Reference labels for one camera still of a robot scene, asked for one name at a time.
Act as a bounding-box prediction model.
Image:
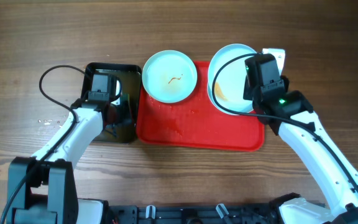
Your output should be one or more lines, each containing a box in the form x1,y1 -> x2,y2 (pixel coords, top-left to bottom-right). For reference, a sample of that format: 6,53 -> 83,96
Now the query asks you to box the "light blue plate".
207,82 -> 254,116
142,50 -> 198,103
207,43 -> 259,113

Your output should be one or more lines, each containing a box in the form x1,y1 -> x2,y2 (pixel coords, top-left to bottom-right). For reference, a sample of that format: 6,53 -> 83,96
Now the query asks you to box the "light blue plate front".
207,43 -> 259,113

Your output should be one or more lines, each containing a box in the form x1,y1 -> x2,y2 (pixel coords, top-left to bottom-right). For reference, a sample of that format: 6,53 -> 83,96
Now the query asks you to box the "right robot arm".
245,54 -> 358,222

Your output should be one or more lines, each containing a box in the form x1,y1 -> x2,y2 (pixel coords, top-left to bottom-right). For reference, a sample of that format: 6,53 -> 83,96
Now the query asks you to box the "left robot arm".
0,74 -> 130,223

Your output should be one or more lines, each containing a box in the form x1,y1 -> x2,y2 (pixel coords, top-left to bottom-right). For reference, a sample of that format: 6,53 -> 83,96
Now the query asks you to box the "black rectangular water tray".
81,62 -> 142,144

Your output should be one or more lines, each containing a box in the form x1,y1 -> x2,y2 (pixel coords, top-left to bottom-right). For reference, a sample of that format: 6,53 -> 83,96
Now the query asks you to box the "red plastic tray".
136,61 -> 265,152

